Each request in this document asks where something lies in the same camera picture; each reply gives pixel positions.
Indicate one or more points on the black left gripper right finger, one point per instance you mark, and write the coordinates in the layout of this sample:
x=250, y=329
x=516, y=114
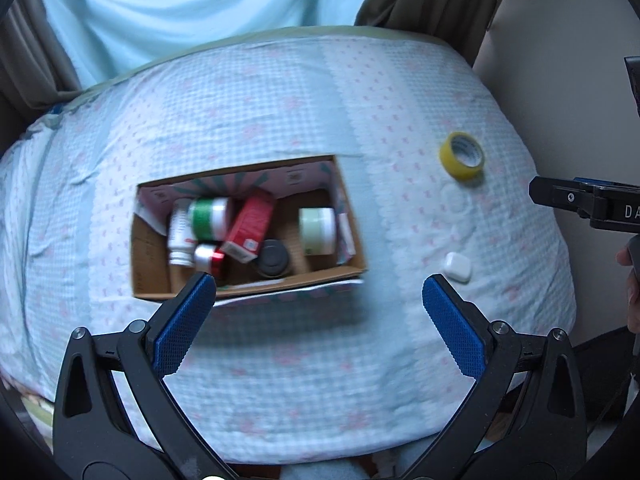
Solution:
x=546, y=438

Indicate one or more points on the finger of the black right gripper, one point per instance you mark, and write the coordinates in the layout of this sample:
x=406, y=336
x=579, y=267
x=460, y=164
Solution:
x=571, y=195

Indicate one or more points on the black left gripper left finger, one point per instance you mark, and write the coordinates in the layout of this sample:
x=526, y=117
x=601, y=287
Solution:
x=114, y=417

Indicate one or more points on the white medicine bottle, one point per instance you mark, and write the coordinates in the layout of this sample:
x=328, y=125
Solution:
x=180, y=239

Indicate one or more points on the red rectangular box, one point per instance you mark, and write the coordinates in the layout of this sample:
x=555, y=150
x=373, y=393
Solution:
x=250, y=227

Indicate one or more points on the green label white jar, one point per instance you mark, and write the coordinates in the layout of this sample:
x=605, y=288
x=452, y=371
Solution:
x=211, y=218

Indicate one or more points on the black jar with barcode label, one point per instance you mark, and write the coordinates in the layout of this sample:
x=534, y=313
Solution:
x=273, y=260

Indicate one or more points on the pale green white-lid jar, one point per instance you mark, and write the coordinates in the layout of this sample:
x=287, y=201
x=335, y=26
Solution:
x=317, y=230

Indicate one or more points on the person's right hand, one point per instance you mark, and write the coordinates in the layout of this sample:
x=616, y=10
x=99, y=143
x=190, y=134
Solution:
x=623, y=258

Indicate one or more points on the yellow tape roll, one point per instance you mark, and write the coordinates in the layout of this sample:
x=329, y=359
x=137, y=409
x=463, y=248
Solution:
x=462, y=156

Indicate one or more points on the white earbuds case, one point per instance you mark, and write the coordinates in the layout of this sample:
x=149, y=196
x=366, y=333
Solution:
x=457, y=267

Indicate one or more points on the open cardboard box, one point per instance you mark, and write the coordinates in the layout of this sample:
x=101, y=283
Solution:
x=307, y=182

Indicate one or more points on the grey left drape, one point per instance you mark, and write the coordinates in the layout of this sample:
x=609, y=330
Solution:
x=36, y=72

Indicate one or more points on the light blue sheer curtain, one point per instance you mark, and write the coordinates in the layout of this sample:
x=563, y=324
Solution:
x=106, y=38

